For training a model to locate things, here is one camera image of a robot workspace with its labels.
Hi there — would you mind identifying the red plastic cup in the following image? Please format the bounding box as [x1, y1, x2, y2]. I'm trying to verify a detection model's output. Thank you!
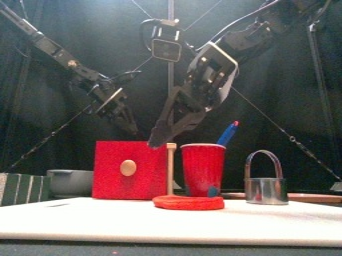
[178, 143, 227, 198]

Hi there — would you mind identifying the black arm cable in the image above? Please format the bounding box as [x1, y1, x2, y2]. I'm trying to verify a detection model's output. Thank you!
[104, 69, 144, 86]
[207, 0, 283, 45]

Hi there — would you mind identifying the white cutting board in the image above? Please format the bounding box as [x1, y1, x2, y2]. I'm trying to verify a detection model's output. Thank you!
[0, 196, 342, 248]

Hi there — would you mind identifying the grey bowl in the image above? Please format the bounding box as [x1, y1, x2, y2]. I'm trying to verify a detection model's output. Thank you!
[45, 168, 94, 200]

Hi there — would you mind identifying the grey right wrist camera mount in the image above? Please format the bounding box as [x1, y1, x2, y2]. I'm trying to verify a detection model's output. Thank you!
[188, 41, 240, 105]

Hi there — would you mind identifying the red drawer box wooden knob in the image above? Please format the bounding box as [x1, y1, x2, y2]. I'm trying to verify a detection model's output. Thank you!
[90, 140, 169, 201]

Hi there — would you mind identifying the blue pen red tip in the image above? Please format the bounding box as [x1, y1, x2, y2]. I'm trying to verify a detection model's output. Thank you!
[215, 120, 240, 148]

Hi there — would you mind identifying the dark metal frame post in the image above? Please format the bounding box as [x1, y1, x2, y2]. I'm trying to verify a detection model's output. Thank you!
[305, 21, 340, 174]

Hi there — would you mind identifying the diagonal metal brace rod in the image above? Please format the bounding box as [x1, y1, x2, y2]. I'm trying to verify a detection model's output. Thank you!
[2, 55, 154, 173]
[231, 87, 342, 183]

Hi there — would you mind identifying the vertical metal frame pole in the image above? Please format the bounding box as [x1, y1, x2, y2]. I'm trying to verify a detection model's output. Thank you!
[165, 0, 176, 88]

